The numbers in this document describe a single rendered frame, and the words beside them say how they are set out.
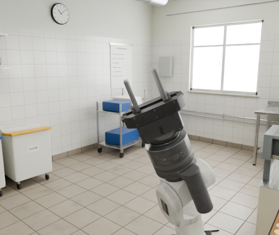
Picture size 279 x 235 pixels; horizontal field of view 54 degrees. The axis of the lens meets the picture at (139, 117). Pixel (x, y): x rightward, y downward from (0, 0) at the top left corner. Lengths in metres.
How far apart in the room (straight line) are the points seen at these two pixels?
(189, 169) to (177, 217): 0.12
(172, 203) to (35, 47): 4.09
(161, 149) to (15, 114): 3.93
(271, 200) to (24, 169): 2.92
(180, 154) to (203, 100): 5.21
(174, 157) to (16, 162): 3.34
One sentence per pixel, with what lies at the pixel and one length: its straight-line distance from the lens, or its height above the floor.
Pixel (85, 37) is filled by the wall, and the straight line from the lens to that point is 5.05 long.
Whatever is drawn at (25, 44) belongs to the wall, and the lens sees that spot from 4.42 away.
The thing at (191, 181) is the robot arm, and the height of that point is 1.39.
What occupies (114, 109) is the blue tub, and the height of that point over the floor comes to 0.84.
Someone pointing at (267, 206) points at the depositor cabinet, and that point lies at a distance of 1.99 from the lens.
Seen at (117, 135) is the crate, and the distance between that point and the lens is 4.83.
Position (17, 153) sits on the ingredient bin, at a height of 0.50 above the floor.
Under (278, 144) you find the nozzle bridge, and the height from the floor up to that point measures 1.11.
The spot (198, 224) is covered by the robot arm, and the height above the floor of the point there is 1.23.
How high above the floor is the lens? 1.61
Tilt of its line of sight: 11 degrees down
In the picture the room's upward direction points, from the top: straight up
